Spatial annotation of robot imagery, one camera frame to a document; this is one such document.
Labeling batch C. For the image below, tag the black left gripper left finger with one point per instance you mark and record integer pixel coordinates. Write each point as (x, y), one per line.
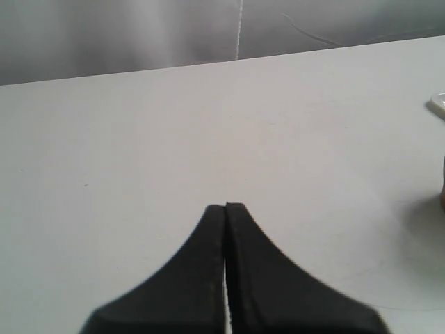
(186, 295)

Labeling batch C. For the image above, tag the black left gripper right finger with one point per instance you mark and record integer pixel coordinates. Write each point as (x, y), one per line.
(268, 293)

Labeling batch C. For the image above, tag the white rectangular tray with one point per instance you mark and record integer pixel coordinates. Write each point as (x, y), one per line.
(436, 105)

